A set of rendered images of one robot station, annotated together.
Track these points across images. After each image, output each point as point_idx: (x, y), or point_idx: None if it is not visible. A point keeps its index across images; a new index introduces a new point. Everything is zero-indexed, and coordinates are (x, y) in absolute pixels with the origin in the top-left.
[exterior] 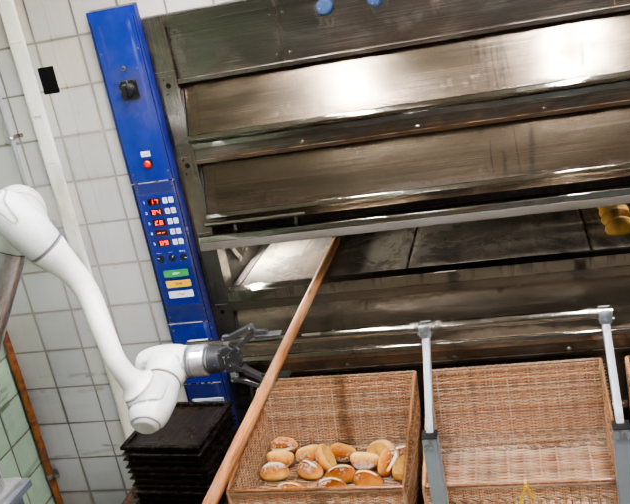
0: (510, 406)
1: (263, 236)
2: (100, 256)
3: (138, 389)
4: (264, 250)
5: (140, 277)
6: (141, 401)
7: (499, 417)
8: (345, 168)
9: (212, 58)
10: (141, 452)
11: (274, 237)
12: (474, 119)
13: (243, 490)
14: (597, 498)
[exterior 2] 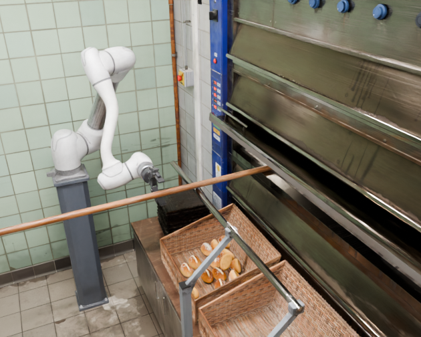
0: (307, 317)
1: (226, 128)
2: (202, 98)
3: (104, 166)
4: None
5: None
6: (103, 172)
7: (300, 317)
8: (282, 112)
9: (248, 11)
10: None
11: (229, 132)
12: (343, 122)
13: (162, 244)
14: None
